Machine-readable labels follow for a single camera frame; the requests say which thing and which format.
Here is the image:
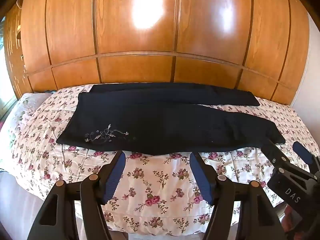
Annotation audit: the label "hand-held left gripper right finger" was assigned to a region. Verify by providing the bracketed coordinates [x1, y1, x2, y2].
[189, 152, 287, 240]

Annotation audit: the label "person's right hand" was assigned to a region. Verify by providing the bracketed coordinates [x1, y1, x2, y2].
[283, 203, 302, 240]

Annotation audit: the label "floral bedspread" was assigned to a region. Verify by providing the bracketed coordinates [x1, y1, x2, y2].
[10, 84, 320, 236]

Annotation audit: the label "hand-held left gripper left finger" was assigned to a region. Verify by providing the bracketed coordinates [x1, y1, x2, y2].
[27, 151, 126, 240]

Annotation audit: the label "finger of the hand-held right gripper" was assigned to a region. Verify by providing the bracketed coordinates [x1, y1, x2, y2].
[261, 138, 295, 172]
[292, 141, 320, 175]

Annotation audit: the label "window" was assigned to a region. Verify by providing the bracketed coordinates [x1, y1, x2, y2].
[0, 15, 19, 123]

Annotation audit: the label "floral pillow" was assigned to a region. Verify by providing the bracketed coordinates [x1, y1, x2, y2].
[0, 92, 54, 140]

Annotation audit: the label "black pants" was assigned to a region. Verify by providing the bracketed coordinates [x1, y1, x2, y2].
[56, 82, 286, 157]

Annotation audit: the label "wooden wardrobe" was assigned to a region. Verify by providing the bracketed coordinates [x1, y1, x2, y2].
[4, 0, 310, 104]

